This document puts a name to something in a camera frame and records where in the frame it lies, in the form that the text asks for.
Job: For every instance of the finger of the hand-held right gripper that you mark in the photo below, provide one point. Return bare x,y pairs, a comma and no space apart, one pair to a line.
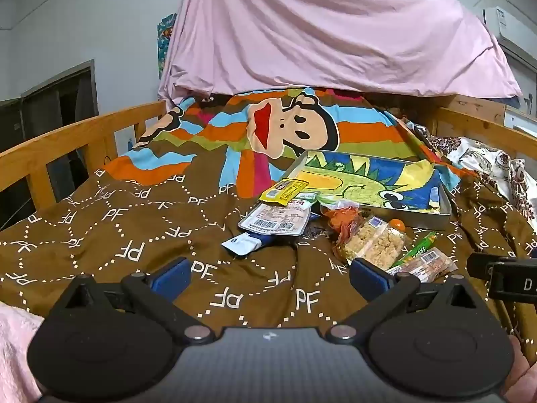
479,266

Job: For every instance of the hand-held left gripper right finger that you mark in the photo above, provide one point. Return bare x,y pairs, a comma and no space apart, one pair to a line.
369,277

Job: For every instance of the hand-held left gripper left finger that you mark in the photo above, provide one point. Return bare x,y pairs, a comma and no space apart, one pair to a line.
174,275

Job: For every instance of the rice crisp packet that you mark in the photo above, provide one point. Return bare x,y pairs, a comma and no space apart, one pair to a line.
373,243

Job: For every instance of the clear nut bar packet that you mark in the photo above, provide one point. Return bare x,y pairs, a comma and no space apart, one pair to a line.
432,264

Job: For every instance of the small orange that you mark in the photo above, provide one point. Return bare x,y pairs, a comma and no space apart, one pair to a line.
397,224

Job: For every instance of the green candy stick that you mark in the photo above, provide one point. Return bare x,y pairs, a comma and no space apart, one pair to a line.
421,247

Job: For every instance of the orange jelly packet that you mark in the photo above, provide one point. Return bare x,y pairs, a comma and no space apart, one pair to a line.
340,218

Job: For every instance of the metal tray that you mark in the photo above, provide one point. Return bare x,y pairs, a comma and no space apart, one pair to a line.
419,218

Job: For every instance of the green white snack packet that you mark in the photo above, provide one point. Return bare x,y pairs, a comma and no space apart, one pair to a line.
308,196

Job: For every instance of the yellow snack packet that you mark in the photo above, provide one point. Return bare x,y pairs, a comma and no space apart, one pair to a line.
281,191

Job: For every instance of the cartoon monkey printed blanket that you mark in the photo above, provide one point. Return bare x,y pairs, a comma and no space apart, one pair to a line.
126,226

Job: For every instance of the blue white snack packet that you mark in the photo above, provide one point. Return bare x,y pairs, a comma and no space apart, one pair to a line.
243,244

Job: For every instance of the dinosaur drawing paper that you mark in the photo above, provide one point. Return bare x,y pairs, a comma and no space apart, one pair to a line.
356,176

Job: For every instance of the pink white snack packet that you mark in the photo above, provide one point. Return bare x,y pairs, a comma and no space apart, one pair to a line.
275,218

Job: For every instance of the white floral cloth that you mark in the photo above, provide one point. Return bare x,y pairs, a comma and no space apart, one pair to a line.
482,155

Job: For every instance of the white board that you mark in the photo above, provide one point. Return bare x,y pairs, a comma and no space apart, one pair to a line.
520,122

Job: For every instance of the pink fluffy blanket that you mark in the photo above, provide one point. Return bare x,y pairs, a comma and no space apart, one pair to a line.
16,352

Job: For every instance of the dark window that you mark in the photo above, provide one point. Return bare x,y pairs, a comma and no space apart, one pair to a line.
54,100

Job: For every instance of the white air conditioner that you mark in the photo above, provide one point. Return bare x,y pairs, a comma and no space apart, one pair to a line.
509,29

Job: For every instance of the pink sheet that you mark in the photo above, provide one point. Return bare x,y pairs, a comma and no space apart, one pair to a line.
319,29

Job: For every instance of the wooden bed frame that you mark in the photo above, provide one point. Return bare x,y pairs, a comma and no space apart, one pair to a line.
63,134

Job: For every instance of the wall poster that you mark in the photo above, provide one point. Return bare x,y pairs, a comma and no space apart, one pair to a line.
164,42

